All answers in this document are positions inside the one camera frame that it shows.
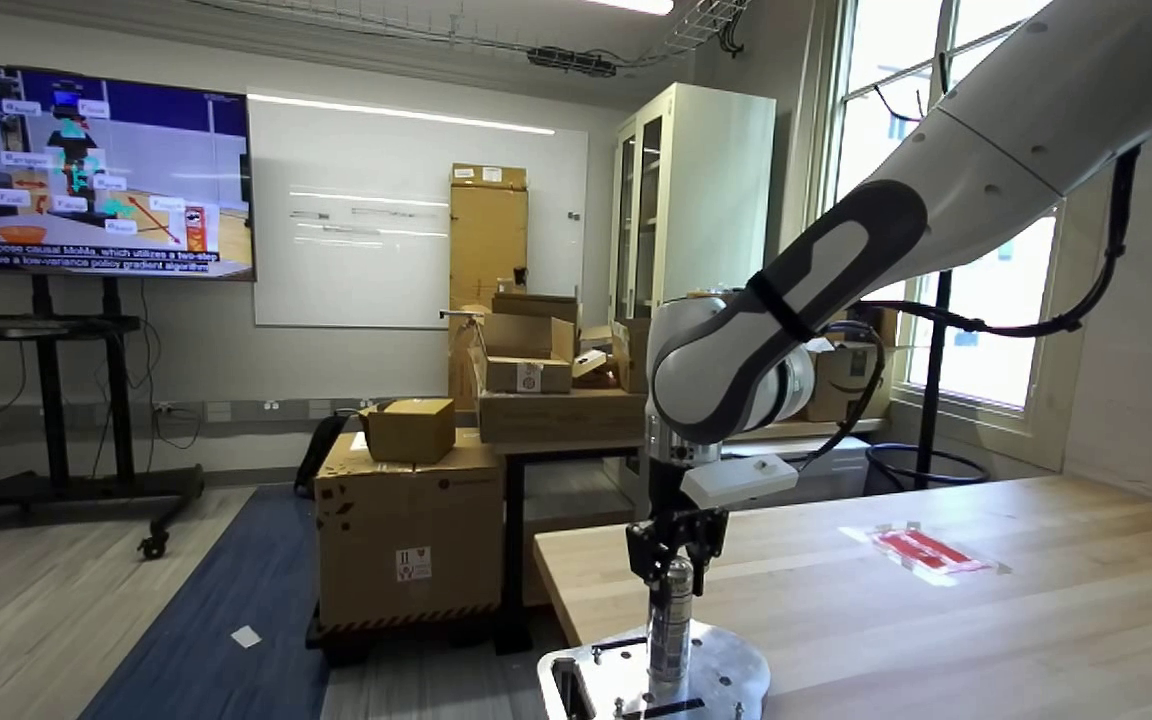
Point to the large TV screen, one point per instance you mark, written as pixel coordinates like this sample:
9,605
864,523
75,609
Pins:
90,166

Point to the white glass-door cabinet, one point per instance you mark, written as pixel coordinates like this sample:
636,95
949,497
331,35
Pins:
703,202

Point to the cardboard box with smile logo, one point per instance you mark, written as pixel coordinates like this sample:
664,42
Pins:
857,383

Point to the black coat rack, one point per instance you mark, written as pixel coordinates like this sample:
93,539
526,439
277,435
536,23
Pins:
932,384

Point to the silver metal plate object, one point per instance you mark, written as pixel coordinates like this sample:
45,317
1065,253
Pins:
729,673

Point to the small labelled cardboard box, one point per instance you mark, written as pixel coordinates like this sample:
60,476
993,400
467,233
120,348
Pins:
531,376

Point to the narrow upright cardboard box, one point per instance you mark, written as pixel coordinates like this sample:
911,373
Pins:
633,352

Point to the long flat cardboard box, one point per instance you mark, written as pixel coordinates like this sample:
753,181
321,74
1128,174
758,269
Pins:
560,419

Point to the large cardboard box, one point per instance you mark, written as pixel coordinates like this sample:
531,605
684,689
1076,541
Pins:
406,546

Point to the blue carpet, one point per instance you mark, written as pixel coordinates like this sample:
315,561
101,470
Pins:
220,624

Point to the black TV stand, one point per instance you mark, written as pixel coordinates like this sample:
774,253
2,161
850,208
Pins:
83,400

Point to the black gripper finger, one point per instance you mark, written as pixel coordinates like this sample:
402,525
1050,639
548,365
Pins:
636,551
710,541

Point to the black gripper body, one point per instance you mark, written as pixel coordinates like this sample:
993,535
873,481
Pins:
677,514

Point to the small open cardboard box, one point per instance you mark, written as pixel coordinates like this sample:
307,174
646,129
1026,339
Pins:
409,428

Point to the wall whiteboard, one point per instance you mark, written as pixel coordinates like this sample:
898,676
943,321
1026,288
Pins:
360,224

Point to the large window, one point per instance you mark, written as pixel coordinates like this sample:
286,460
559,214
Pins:
996,333

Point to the open-flap cardboard box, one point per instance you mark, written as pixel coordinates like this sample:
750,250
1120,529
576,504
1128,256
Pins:
531,324

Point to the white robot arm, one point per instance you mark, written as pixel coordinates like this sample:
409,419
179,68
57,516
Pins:
1000,144

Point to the white paper scrap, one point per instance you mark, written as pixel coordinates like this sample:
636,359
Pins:
246,639

